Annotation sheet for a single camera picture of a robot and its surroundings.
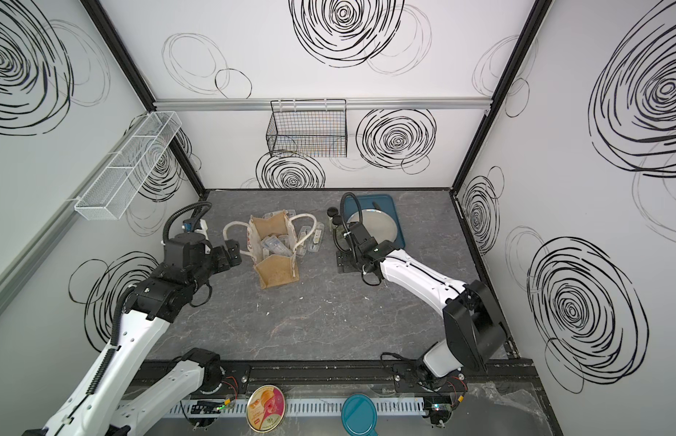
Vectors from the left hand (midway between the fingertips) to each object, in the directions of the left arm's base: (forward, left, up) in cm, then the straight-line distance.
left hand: (223, 247), depth 73 cm
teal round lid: (-35, -38, -15) cm, 54 cm away
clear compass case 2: (+18, -23, -22) cm, 36 cm away
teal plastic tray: (+39, -50, -22) cm, 67 cm away
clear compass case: (+15, -19, -22) cm, 33 cm away
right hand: (+4, -35, -13) cm, 37 cm away
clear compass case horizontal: (+12, -9, -16) cm, 22 cm away
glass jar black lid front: (+20, -31, -14) cm, 39 cm away
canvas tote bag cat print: (+2, -10, -16) cm, 19 cm away
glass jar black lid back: (+26, -28, -14) cm, 41 cm away
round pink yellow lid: (-34, -15, -20) cm, 42 cm away
